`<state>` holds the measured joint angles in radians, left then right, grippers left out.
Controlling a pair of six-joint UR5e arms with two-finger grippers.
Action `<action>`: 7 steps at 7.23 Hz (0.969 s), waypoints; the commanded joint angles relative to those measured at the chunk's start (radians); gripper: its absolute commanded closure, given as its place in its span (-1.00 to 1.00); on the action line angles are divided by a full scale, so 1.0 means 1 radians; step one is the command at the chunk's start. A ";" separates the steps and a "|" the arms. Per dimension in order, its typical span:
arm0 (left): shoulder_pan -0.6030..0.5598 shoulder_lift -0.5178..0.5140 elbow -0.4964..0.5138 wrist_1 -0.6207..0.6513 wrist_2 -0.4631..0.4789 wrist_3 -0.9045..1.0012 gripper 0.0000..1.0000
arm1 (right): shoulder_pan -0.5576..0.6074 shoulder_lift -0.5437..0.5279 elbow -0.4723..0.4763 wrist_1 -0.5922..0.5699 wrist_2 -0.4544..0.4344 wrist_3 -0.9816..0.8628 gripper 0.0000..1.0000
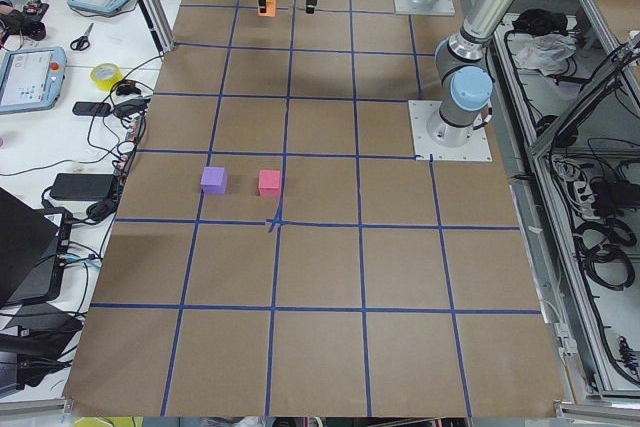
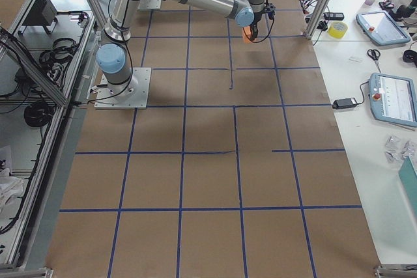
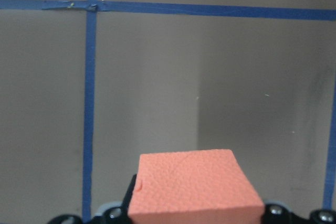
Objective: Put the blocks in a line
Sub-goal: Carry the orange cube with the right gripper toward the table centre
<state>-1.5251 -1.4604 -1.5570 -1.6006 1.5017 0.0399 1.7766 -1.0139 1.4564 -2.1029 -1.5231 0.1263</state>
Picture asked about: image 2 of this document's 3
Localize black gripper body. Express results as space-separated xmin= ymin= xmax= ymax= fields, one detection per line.
xmin=252 ymin=0 xmax=276 ymax=25

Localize orange foam cube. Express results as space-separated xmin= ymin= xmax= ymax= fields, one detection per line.
xmin=242 ymin=26 xmax=257 ymax=43

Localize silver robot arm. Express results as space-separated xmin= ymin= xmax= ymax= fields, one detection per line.
xmin=96 ymin=0 xmax=275 ymax=99

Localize black phone handset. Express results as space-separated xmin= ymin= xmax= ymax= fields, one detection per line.
xmin=323 ymin=12 xmax=345 ymax=21

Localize yellow tape roll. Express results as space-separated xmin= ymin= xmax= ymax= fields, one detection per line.
xmin=328 ymin=21 xmax=348 ymax=39

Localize far teach pendant tablet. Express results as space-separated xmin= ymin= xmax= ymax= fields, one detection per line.
xmin=356 ymin=11 xmax=411 ymax=46

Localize teach pendant tablet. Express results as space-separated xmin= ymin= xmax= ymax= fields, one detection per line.
xmin=368 ymin=73 xmax=416 ymax=128
xmin=356 ymin=11 xmax=411 ymax=46

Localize small black power brick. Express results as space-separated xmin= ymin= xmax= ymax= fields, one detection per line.
xmin=332 ymin=98 xmax=358 ymax=109

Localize near teach pendant tablet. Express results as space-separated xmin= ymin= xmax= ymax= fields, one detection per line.
xmin=368 ymin=73 xmax=416 ymax=128

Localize plastic screw bags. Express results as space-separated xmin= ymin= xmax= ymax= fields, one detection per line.
xmin=384 ymin=135 xmax=416 ymax=163

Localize teal notebook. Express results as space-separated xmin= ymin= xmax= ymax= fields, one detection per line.
xmin=399 ymin=157 xmax=417 ymax=215

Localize crumpled white cloth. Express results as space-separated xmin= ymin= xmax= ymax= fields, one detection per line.
xmin=0 ymin=146 xmax=24 ymax=217

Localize aluminium frame post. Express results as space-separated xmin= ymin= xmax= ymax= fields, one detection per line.
xmin=302 ymin=0 xmax=347 ymax=40

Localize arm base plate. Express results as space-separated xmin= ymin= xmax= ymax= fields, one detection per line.
xmin=137 ymin=0 xmax=162 ymax=11
xmin=94 ymin=67 xmax=152 ymax=109

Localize black handled scissors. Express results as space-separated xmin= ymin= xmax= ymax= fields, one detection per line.
xmin=367 ymin=49 xmax=381 ymax=73

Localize coiled black cables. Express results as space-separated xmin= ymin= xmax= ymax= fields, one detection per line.
xmin=38 ymin=37 xmax=81 ymax=74

